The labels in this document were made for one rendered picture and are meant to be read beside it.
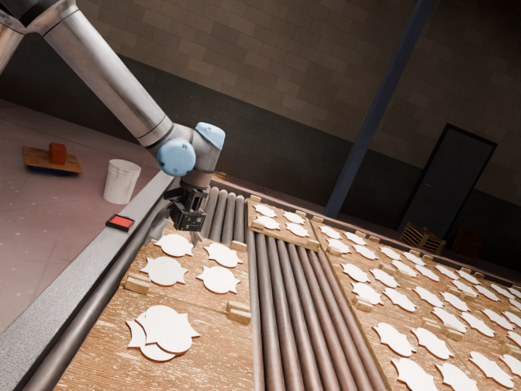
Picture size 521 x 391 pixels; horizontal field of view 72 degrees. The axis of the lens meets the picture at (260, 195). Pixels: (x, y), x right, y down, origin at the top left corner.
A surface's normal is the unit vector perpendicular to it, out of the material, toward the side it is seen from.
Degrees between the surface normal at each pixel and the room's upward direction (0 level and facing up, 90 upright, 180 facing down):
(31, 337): 0
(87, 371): 0
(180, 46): 90
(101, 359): 0
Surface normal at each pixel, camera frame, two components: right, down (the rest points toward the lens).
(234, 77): 0.10, 0.31
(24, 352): 0.35, -0.90
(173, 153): 0.35, 0.40
